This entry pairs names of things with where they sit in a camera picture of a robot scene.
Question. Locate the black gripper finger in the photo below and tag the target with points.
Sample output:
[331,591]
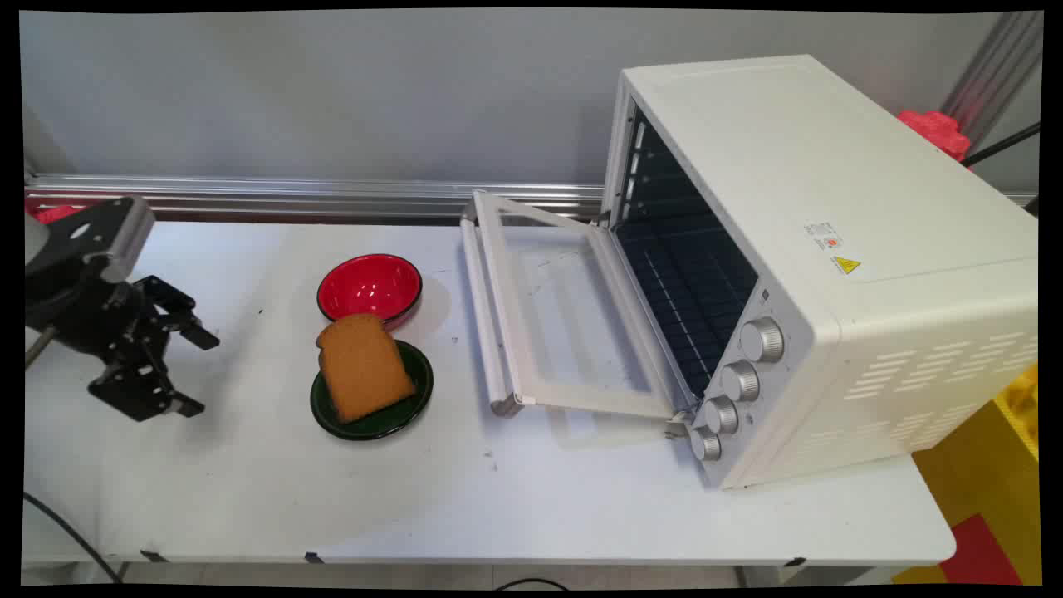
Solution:
[178,311]
[137,390]

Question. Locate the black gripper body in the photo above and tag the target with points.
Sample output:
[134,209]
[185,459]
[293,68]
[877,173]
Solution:
[83,311]

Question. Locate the white glass oven door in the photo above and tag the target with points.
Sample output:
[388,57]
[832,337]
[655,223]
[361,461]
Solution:
[498,249]

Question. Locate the red plastic object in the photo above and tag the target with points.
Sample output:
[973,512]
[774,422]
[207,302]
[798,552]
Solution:
[50,213]

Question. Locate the brown bread slice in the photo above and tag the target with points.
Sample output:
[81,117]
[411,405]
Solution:
[361,365]

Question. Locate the red bowl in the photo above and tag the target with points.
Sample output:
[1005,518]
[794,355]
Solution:
[369,286]

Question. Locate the dark green plate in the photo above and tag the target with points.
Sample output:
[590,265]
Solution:
[415,390]

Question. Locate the silver oven knob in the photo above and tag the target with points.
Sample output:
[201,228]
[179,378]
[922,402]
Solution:
[721,414]
[761,340]
[706,443]
[739,381]

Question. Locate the warning sticker label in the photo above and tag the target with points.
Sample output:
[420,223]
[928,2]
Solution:
[835,247]

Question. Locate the white toaster oven body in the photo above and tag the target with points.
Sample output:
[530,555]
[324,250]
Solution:
[872,249]

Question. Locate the red crumpled bag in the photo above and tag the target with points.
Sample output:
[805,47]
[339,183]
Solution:
[938,131]

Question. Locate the yellow foam floor mat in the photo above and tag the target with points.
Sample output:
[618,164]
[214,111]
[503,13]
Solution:
[980,465]

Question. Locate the thin black rod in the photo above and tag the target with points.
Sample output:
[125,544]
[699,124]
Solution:
[1001,145]

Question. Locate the red foam floor tile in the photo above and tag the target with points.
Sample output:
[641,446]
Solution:
[984,556]

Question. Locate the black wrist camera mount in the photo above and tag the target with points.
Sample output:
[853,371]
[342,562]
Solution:
[108,228]

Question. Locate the aluminium rail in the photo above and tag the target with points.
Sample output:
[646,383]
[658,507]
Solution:
[332,195]

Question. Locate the aluminium frame post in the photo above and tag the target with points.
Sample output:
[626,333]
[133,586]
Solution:
[996,75]

